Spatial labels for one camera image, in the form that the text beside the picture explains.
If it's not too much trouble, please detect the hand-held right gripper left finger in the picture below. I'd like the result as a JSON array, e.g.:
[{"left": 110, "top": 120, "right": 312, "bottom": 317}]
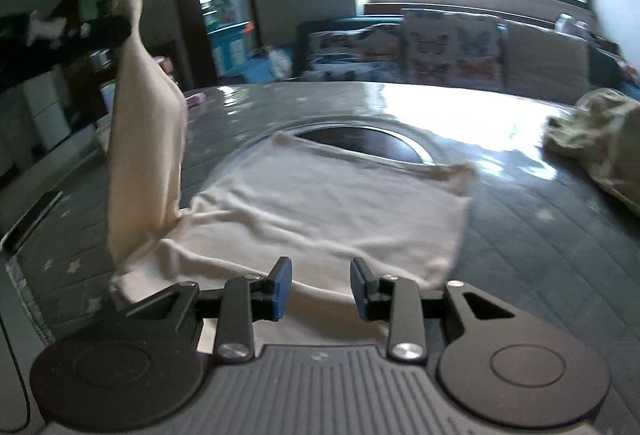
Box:
[{"left": 117, "top": 256, "right": 293, "bottom": 362}]

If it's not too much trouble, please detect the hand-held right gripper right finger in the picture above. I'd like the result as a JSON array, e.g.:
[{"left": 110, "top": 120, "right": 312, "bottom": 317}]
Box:
[{"left": 350, "top": 256, "right": 516, "bottom": 362}]

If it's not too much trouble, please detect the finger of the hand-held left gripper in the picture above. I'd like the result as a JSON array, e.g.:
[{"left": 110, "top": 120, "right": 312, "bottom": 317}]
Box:
[{"left": 62, "top": 14, "right": 135, "bottom": 50}]

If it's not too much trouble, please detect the cream long-sleeved garment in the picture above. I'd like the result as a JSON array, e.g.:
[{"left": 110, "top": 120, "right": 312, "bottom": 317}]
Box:
[{"left": 107, "top": 0, "right": 476, "bottom": 346}]

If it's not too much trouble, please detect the tissue pack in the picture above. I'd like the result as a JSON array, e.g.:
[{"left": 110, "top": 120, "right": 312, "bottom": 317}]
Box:
[{"left": 94, "top": 125, "right": 115, "bottom": 152}]

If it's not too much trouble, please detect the blue box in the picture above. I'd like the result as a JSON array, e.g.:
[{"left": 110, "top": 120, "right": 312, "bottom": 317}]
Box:
[{"left": 207, "top": 22, "right": 253, "bottom": 76}]

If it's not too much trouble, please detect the round black hotplate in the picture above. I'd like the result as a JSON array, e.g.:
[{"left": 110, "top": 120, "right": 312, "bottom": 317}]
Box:
[{"left": 295, "top": 125, "right": 433, "bottom": 166}]

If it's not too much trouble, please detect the small butterfly print pillow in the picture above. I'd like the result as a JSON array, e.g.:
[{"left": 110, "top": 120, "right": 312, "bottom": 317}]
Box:
[{"left": 305, "top": 28, "right": 408, "bottom": 83}]

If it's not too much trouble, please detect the dark teal sofa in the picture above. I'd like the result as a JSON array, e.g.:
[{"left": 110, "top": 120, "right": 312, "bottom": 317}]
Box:
[{"left": 297, "top": 15, "right": 640, "bottom": 101}]

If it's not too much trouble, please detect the large butterfly print pillow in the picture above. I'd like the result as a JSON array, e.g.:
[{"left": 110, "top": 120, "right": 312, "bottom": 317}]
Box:
[{"left": 402, "top": 9, "right": 506, "bottom": 88}]

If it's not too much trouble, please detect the green patterned garment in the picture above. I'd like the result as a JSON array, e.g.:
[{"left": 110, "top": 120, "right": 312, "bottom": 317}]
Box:
[{"left": 542, "top": 88, "right": 640, "bottom": 221}]

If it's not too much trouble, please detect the plain grey pillow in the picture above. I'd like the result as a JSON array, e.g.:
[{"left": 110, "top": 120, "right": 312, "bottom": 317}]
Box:
[{"left": 502, "top": 20, "right": 591, "bottom": 103}]

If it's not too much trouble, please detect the dark wooden door frame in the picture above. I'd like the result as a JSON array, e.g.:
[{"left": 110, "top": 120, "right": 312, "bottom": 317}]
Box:
[{"left": 162, "top": 0, "right": 263, "bottom": 91}]

